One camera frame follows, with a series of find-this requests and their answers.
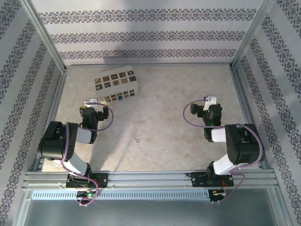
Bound white box with picture stickers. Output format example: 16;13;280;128
93;65;139;104

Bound small circuit board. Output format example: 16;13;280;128
209;189;228;203
76;191;98;199

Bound grey metal sheet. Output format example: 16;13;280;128
23;199;286;226

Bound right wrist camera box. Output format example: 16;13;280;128
203;94;217;110

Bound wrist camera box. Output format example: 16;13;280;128
203;94;217;110
84;98;98;109

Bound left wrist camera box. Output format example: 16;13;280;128
84;98;98;109

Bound purple cable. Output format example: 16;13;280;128
183;100;263;203
60;103;114;208

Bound aluminium side rail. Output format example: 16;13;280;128
229;65;276;170
35;68;69;172

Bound aluminium frame post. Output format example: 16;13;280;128
20;0;69;74
231;0;276;70

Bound aluminium rear rail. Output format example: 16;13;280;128
63;63;235;69

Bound aluminium mounting rail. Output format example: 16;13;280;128
21;170;276;191

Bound grey slotted cable duct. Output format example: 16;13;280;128
31;190;210;201

